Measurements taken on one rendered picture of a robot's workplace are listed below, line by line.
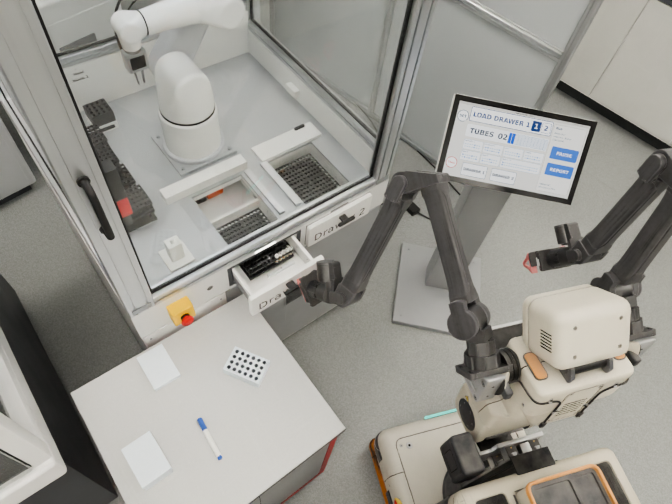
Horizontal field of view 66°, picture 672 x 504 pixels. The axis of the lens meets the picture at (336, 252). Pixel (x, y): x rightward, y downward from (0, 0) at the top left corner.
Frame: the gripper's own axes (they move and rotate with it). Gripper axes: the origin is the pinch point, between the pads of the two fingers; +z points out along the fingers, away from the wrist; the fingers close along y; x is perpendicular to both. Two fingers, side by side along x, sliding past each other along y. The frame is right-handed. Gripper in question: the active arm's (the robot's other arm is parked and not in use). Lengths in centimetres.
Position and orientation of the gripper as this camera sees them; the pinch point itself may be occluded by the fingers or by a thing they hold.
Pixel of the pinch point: (301, 283)
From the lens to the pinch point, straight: 169.6
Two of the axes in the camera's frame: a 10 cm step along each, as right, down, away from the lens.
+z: -5.2, -1.1, 8.5
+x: -7.8, 4.6, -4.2
